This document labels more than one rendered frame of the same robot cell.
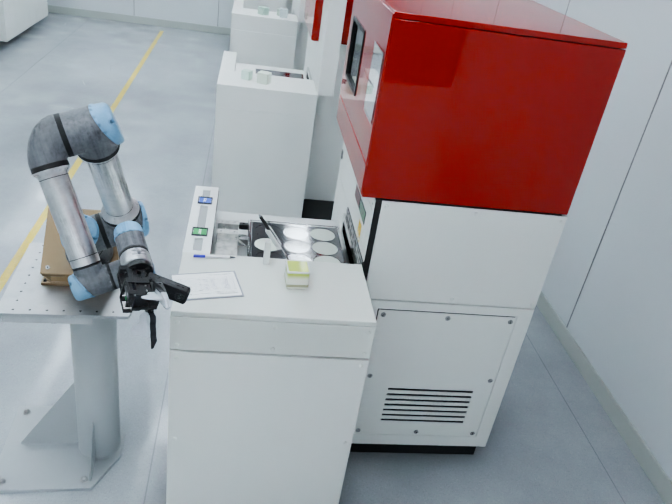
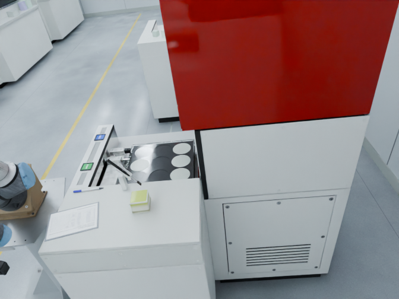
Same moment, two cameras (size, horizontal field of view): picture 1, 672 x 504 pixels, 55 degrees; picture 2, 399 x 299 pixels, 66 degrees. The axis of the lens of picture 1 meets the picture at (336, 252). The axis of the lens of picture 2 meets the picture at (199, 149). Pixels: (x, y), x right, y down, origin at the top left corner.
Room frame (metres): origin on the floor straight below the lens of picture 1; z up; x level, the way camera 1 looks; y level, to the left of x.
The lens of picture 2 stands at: (0.97, -0.38, 1.91)
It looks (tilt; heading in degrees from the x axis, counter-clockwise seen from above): 37 degrees down; 15
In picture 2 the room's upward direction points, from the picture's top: 8 degrees counter-clockwise
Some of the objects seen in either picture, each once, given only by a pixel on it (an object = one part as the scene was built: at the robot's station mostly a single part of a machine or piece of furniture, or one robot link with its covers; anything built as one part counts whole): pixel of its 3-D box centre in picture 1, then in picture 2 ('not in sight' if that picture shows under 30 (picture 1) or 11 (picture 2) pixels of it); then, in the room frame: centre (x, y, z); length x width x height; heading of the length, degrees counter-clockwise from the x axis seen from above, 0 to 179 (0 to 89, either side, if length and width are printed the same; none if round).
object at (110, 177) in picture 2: (226, 251); (113, 173); (2.07, 0.41, 0.87); 0.36 x 0.08 x 0.03; 11
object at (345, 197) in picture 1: (353, 200); (200, 120); (2.36, -0.03, 1.02); 0.82 x 0.03 x 0.40; 11
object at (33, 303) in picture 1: (85, 292); (23, 218); (1.82, 0.84, 0.75); 0.45 x 0.44 x 0.13; 103
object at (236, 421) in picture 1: (258, 358); (157, 234); (2.04, 0.24, 0.41); 0.97 x 0.64 x 0.82; 11
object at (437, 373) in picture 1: (404, 327); (260, 193); (2.43, -0.37, 0.41); 0.82 x 0.71 x 0.82; 11
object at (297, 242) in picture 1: (296, 246); (160, 162); (2.13, 0.15, 0.90); 0.34 x 0.34 x 0.01; 11
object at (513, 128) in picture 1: (455, 87); (257, 18); (2.42, -0.34, 1.52); 0.81 x 0.75 x 0.59; 11
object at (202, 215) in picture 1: (201, 232); (97, 161); (2.13, 0.52, 0.89); 0.55 x 0.09 x 0.14; 11
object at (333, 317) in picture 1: (273, 303); (130, 222); (1.74, 0.18, 0.89); 0.62 x 0.35 x 0.14; 101
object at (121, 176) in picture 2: (272, 245); (125, 177); (1.87, 0.21, 1.03); 0.06 x 0.04 x 0.13; 101
